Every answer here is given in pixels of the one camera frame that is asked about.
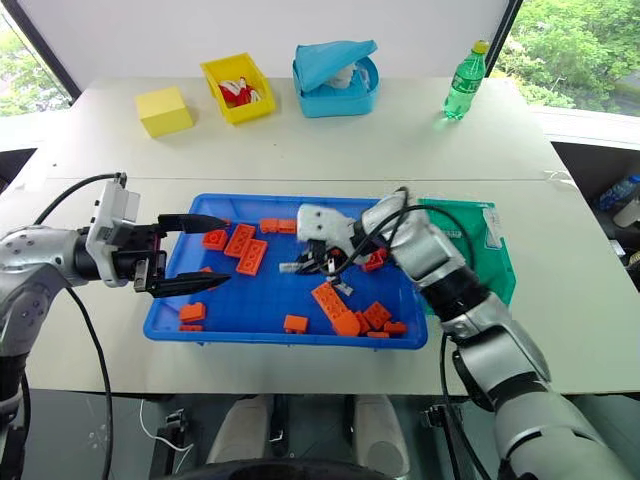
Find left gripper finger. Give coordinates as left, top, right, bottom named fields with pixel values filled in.
left=149, top=272, right=233, bottom=300
left=158, top=213, right=233, bottom=236

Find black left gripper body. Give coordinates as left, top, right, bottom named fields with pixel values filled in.
left=110, top=223, right=169, bottom=296

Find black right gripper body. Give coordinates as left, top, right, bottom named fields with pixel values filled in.
left=304, top=238, right=354, bottom=265

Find blue plastic bin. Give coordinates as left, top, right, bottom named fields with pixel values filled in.
left=142, top=193, right=429, bottom=352

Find yellow plastic bin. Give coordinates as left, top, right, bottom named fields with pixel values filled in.
left=199, top=50, right=278, bottom=126

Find green plastic bin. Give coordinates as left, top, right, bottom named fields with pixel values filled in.
left=416, top=197, right=518, bottom=317

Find white label on bin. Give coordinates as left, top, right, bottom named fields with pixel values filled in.
left=481, top=206, right=505, bottom=252

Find orange extra long toy brick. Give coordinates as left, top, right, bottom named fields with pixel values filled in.
left=310, top=280, right=362, bottom=337

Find red-orange small toy brick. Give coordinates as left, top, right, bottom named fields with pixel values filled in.
left=360, top=247, right=389, bottom=273

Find yellow cube box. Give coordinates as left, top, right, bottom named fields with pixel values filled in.
left=134, top=85, right=195, bottom=139

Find red and white items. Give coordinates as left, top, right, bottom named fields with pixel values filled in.
left=217, top=75, right=267, bottom=108

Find black table clamp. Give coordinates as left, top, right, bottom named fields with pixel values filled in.
left=156, top=408, right=190, bottom=442
left=421, top=403, right=452, bottom=430

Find light blue lidded box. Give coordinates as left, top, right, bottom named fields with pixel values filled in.
left=291, top=38, right=382, bottom=120

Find white rounded robot foot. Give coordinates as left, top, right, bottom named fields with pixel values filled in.
left=206, top=396, right=270, bottom=465
left=353, top=394, right=412, bottom=477

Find white cloth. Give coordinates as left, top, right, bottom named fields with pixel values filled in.
left=326, top=61, right=372, bottom=92

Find green plastic bottle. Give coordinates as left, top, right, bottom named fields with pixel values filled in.
left=441, top=39, right=492, bottom=122

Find black storage box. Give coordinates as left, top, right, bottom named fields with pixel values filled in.
left=551, top=141, right=640, bottom=295

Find clear water bottle blue label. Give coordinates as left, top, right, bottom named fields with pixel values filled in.
left=596, top=173, right=640, bottom=212

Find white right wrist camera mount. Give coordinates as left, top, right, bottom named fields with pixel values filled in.
left=296, top=202, right=362, bottom=252

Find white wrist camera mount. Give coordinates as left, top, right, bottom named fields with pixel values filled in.
left=83, top=179, right=144, bottom=289
left=296, top=202, right=362, bottom=252

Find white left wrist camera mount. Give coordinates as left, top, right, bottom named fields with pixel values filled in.
left=83, top=179, right=144, bottom=289

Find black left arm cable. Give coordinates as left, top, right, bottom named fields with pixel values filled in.
left=33, top=171, right=128, bottom=480

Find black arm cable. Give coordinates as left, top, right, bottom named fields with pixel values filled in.
left=33, top=171, right=128, bottom=480
left=328, top=186, right=496, bottom=480

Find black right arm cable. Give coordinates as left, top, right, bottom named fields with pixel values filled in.
left=328, top=186, right=496, bottom=480

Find white cable under table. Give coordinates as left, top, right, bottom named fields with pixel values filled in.
left=138, top=398, right=197, bottom=455

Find black window frame bar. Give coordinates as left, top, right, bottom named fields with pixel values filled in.
left=13, top=0, right=82, bottom=104
left=493, top=0, right=525, bottom=69

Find white thin cable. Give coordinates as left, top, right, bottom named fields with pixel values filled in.
left=543, top=168, right=572, bottom=190

